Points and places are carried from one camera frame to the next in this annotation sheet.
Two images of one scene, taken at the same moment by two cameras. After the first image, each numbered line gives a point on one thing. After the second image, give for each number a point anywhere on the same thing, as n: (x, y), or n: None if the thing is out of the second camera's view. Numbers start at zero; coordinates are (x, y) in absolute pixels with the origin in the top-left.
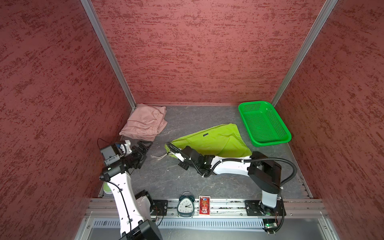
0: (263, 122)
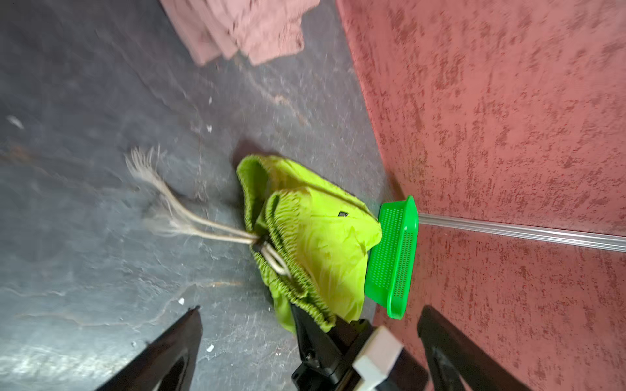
0: (390, 265)
